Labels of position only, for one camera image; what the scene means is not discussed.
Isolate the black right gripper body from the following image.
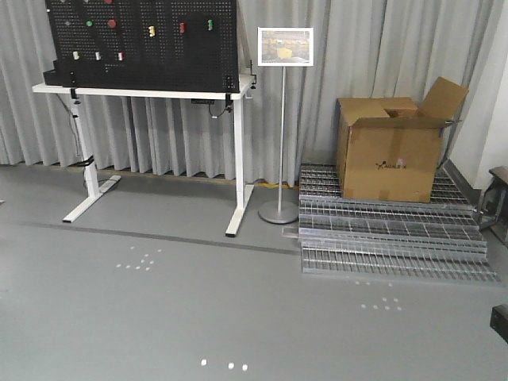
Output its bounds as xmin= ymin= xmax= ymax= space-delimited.
xmin=490 ymin=304 xmax=508 ymax=343

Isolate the brown cardboard box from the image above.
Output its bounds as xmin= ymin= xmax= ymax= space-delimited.
xmin=337 ymin=77 xmax=468 ymax=202

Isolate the metal grating stack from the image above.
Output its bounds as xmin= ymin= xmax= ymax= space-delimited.
xmin=296 ymin=164 xmax=501 ymax=285

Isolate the white standing desk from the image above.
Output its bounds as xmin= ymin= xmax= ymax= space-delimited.
xmin=32 ymin=74 xmax=253 ymax=237

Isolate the grey curtain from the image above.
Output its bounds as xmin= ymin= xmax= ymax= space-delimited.
xmin=1 ymin=1 xmax=507 ymax=188

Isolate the black pegboard panel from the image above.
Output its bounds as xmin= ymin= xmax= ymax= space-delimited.
xmin=44 ymin=0 xmax=239 ymax=94

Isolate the sign stand with picture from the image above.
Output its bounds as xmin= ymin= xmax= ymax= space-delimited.
xmin=257 ymin=27 xmax=314 ymax=225

